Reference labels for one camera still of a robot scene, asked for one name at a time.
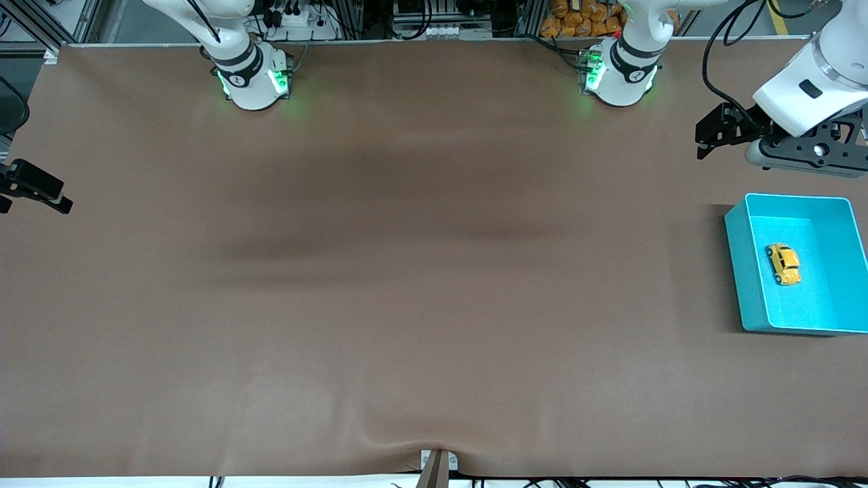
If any yellow beetle toy car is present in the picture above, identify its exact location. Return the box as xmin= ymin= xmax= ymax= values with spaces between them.
xmin=766 ymin=243 xmax=802 ymax=286

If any cyan plastic storage box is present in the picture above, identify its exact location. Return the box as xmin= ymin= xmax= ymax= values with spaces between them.
xmin=724 ymin=193 xmax=868 ymax=337

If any orange packaged goods pile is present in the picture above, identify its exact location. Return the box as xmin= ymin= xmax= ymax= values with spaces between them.
xmin=540 ymin=0 xmax=680 ymax=38

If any grey control unit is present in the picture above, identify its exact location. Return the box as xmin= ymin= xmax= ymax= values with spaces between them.
xmin=392 ymin=0 xmax=494 ymax=40

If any white power strip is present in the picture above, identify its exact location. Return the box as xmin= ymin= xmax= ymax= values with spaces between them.
xmin=268 ymin=5 xmax=340 ymax=41

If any brown table mat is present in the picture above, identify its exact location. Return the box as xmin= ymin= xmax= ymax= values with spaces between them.
xmin=0 ymin=37 xmax=868 ymax=479

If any metal table edge clamp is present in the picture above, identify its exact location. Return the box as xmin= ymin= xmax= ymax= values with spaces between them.
xmin=420 ymin=449 xmax=459 ymax=488

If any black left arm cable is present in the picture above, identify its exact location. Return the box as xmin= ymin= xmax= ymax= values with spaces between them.
xmin=702 ymin=0 xmax=842 ymax=126

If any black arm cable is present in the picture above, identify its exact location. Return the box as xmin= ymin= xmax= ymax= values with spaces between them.
xmin=0 ymin=78 xmax=32 ymax=136
xmin=702 ymin=0 xmax=842 ymax=126

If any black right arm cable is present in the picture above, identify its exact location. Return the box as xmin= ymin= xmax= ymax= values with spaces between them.
xmin=0 ymin=78 xmax=32 ymax=136

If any aluminium frame profile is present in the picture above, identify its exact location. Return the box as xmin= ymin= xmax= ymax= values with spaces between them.
xmin=0 ymin=0 xmax=102 ymax=65

